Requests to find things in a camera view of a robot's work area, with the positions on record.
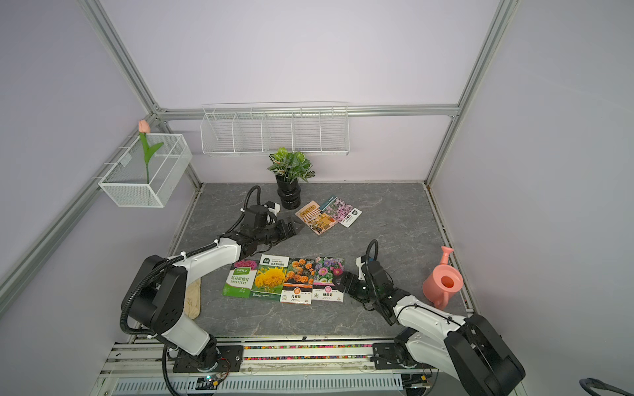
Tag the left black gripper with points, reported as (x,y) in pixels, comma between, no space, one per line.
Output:
(286,233)

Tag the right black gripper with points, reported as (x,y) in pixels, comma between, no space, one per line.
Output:
(347,285)

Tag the pink zinnia seed packet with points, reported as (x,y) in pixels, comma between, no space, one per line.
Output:
(326,269)

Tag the yellow marigold seed packet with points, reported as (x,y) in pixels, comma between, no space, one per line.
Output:
(270,277)

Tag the green seed packet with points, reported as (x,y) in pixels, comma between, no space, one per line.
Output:
(240,280)

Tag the orange marigold seed packet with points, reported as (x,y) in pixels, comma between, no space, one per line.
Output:
(297,287)

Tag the purple flower seed packet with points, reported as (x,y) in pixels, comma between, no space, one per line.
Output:
(339,210)

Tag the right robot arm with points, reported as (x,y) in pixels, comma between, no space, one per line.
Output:
(468,349)

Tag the pink shop seed packet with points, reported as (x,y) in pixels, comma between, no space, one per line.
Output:
(315,219)

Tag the black vase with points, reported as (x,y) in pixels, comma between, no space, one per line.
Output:
(289,193)

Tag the pink watering can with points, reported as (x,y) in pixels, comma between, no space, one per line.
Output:
(443,283)

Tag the green artificial plant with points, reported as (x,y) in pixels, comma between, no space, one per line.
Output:
(291,166)

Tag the white vent grille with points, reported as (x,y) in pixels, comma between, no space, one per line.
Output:
(202,385)

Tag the beige work glove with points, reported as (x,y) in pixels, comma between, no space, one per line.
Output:
(192,303)

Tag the white mesh basket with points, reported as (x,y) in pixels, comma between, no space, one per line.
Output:
(125,181)

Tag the pink artificial tulip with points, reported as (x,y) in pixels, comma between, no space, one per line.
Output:
(148,150)

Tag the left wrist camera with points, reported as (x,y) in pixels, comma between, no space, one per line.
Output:
(273,207)

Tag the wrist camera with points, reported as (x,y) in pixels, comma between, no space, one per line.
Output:
(360,262)
(273,207)

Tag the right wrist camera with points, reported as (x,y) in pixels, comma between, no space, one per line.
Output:
(360,262)

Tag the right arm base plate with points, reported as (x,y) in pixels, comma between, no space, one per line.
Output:
(392,356)

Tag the white wire wall shelf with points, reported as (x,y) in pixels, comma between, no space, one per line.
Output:
(265,127)

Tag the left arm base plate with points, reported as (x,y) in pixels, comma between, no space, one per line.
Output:
(221,358)

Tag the aluminium front rail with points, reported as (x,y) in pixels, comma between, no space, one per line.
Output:
(263,356)

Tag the black cable corner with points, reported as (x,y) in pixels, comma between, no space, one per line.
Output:
(592,387)

